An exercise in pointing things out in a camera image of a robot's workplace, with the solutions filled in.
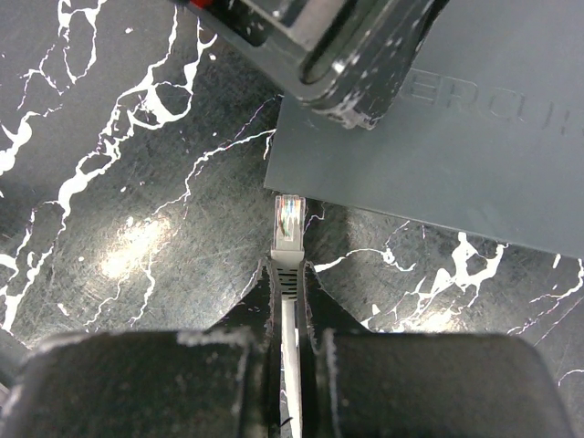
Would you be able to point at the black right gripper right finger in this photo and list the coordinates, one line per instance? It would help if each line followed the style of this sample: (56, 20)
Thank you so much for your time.
(360, 383)

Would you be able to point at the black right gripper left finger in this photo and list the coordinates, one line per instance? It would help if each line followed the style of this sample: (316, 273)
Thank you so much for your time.
(223, 381)

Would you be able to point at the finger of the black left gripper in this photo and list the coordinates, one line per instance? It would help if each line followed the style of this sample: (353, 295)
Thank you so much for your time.
(344, 60)

